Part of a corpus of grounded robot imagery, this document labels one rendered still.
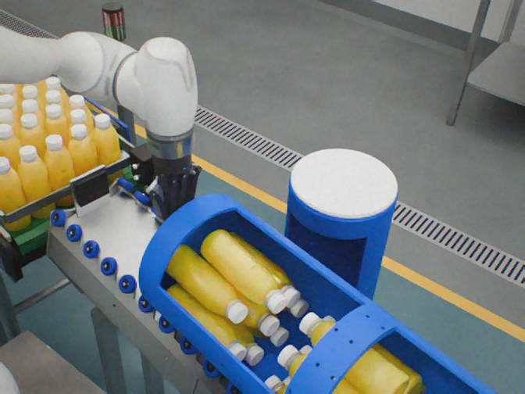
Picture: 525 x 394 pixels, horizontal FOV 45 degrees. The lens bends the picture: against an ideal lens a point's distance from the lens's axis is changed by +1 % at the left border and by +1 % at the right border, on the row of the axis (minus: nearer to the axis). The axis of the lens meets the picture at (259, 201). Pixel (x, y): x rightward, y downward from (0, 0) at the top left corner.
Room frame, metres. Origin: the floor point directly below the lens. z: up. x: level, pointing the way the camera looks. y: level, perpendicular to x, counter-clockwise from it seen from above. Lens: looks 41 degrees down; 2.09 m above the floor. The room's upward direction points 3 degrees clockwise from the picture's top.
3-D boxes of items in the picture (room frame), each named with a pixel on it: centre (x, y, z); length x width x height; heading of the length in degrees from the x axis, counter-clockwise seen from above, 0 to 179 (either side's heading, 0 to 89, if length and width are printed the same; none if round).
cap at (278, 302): (0.78, -0.04, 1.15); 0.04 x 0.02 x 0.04; 133
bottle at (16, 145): (1.35, 0.68, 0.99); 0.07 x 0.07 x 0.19
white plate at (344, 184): (1.29, -0.22, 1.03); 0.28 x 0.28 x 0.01
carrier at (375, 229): (1.29, -0.22, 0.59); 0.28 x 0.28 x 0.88
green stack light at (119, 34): (1.77, 0.46, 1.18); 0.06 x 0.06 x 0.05
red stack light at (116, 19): (1.77, 0.46, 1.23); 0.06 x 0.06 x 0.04
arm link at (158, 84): (0.96, 0.18, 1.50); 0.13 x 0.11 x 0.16; 60
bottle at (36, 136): (1.40, 0.63, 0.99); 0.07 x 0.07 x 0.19
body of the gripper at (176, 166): (0.96, 0.17, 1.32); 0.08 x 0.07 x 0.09; 136
